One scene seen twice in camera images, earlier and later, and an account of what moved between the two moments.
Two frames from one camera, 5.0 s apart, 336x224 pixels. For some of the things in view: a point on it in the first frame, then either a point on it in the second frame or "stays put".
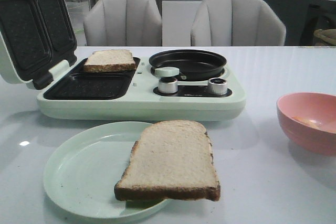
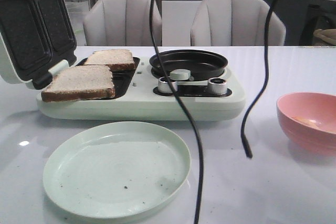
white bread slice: x=170 y=159 → x=79 y=83
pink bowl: x=309 y=119 stays put
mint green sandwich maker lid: x=38 y=38 stays put
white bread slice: x=109 y=61 stays put
